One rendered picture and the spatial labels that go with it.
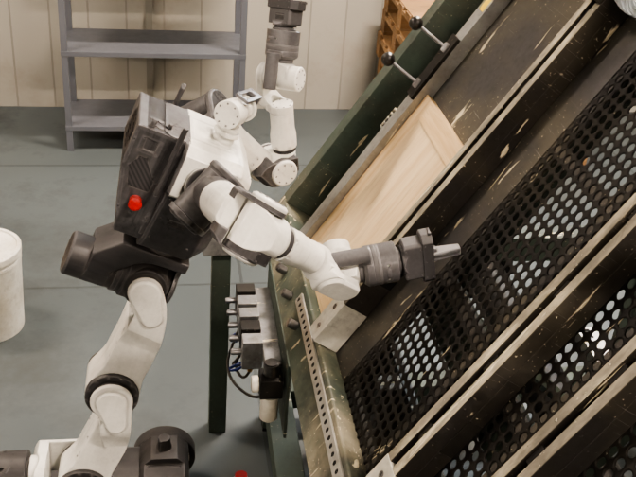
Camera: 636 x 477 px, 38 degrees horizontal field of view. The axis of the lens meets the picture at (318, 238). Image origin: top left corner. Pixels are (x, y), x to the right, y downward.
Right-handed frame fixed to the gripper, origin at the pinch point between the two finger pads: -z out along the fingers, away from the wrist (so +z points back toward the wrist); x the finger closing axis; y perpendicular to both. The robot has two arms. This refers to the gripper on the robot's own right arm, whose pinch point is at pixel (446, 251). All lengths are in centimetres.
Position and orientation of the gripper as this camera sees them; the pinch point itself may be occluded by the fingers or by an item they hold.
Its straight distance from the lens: 199.7
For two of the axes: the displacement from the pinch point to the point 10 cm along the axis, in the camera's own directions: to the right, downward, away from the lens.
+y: -1.4, -5.1, 8.5
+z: -9.8, 1.8, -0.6
